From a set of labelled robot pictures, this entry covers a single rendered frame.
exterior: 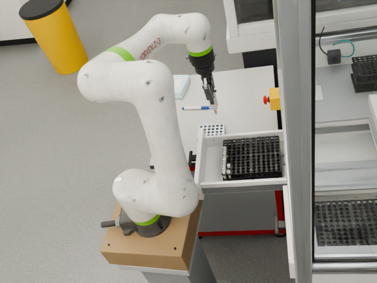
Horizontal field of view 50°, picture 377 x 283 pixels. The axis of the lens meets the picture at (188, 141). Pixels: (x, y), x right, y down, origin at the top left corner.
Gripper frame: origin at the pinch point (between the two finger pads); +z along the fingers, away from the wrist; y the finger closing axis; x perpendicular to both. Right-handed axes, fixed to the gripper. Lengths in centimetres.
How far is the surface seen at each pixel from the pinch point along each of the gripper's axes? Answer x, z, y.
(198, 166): -4.2, 6.8, 28.6
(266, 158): 21.0, 9.8, 23.8
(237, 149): 9.5, 9.7, 18.6
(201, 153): -4.1, 7.0, 21.7
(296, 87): 32, -69, 75
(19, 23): -239, 72, -225
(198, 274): -11, 53, 51
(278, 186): 25.0, 13.4, 34.1
